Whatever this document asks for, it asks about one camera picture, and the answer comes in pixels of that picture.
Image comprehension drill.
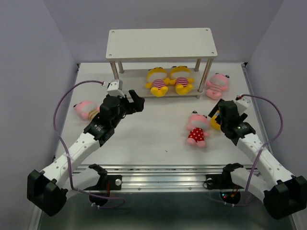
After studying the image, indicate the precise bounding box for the yellow plush blue-striped shirt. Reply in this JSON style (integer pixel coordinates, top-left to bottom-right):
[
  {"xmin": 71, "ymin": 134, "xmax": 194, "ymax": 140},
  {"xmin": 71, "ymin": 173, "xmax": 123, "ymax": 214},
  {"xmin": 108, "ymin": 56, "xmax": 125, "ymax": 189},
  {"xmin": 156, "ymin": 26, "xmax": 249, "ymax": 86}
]
[{"xmin": 211, "ymin": 110, "xmax": 221, "ymax": 130}]

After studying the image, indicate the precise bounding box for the pink plush red polka-dot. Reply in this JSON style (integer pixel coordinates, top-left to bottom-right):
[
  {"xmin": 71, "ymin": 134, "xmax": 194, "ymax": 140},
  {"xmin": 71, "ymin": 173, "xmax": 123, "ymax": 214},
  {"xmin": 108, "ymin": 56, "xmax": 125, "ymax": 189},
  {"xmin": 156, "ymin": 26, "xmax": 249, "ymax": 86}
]
[{"xmin": 186, "ymin": 111, "xmax": 209, "ymax": 148}]

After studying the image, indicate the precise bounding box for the pink plush orange-striped shirt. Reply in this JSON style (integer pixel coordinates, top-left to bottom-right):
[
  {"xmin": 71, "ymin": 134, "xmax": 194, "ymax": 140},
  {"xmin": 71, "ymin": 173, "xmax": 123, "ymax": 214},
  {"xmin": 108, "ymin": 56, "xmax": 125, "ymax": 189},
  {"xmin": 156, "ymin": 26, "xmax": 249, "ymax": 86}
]
[{"xmin": 73, "ymin": 101, "xmax": 99, "ymax": 121}]

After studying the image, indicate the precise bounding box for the yellow plush pink-striped shirt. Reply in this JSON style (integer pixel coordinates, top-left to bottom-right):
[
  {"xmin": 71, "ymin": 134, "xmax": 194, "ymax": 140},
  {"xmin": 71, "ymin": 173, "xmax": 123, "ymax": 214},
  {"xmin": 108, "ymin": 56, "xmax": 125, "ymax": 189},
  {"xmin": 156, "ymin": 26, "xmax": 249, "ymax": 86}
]
[{"xmin": 145, "ymin": 67, "xmax": 170, "ymax": 97}]

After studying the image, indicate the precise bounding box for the yellow plush red-striped shirt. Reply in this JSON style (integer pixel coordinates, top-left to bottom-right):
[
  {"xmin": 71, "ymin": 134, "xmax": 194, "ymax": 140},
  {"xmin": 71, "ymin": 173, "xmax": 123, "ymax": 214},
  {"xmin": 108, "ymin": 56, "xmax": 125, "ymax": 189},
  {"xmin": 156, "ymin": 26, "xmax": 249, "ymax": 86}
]
[{"xmin": 169, "ymin": 66, "xmax": 194, "ymax": 95}]

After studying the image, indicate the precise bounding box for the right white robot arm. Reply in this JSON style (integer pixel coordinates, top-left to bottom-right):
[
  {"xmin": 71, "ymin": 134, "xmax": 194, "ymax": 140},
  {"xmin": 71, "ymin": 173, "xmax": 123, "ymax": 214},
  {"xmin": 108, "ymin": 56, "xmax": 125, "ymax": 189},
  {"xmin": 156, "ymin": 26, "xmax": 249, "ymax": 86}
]
[{"xmin": 203, "ymin": 94, "xmax": 307, "ymax": 219}]

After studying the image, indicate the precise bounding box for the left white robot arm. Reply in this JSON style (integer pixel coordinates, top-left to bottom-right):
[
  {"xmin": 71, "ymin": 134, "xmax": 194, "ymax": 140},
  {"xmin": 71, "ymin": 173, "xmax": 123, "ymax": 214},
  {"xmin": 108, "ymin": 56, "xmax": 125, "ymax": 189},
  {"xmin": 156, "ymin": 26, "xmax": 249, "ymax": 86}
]
[{"xmin": 27, "ymin": 90, "xmax": 145, "ymax": 216}]

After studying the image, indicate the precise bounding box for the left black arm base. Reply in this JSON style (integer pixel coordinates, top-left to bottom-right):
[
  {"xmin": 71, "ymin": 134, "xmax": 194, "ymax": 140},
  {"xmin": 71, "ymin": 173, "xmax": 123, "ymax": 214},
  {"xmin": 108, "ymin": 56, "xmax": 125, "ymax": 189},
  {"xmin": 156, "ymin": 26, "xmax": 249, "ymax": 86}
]
[{"xmin": 83, "ymin": 164, "xmax": 122, "ymax": 197}]

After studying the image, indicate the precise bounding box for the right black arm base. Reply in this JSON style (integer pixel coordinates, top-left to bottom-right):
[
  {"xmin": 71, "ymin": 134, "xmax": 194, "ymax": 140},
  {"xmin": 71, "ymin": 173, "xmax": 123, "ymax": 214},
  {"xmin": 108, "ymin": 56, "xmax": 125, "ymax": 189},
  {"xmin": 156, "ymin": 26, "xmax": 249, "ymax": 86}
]
[{"xmin": 203, "ymin": 163, "xmax": 244, "ymax": 205}]

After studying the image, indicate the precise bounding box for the white two-tier shelf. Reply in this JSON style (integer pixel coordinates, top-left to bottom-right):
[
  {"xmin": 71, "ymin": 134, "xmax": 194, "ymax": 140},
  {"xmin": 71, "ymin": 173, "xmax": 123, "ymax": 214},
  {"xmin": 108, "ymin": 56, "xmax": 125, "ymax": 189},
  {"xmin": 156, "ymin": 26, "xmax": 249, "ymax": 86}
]
[{"xmin": 106, "ymin": 28, "xmax": 217, "ymax": 98}]

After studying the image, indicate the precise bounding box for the pink plush pink-striped shirt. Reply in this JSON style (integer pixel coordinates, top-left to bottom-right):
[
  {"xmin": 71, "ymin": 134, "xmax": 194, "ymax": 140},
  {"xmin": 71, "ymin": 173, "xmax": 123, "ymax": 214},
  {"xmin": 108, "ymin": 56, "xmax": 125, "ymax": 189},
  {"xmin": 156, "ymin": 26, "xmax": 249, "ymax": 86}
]
[{"xmin": 205, "ymin": 73, "xmax": 230, "ymax": 100}]

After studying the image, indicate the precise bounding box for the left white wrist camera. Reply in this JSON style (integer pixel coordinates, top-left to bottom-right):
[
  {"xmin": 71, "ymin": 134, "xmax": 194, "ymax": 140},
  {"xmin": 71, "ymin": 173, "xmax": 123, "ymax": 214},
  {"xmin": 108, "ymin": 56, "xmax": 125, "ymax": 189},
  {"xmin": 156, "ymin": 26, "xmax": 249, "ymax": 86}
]
[{"xmin": 106, "ymin": 79, "xmax": 125, "ymax": 98}]

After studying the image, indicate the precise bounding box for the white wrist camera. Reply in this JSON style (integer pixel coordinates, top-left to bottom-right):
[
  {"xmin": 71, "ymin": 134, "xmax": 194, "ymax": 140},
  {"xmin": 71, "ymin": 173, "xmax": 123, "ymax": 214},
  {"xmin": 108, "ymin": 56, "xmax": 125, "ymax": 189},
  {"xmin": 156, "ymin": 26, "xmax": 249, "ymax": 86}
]
[
  {"xmin": 235, "ymin": 95, "xmax": 250, "ymax": 115},
  {"xmin": 106, "ymin": 79, "xmax": 125, "ymax": 98}
]

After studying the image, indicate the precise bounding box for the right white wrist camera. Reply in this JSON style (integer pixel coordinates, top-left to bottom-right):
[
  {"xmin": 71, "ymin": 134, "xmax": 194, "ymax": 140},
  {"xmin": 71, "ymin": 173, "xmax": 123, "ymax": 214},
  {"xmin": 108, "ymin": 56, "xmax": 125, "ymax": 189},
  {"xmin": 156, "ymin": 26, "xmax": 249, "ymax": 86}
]
[{"xmin": 235, "ymin": 95, "xmax": 250, "ymax": 115}]

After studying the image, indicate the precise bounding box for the aluminium rail frame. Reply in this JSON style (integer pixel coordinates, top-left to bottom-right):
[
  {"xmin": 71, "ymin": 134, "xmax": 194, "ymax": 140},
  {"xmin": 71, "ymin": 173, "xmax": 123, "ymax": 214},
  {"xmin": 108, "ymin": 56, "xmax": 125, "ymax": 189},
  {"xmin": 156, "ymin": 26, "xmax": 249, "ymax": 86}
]
[{"xmin": 28, "ymin": 62, "xmax": 303, "ymax": 230}]

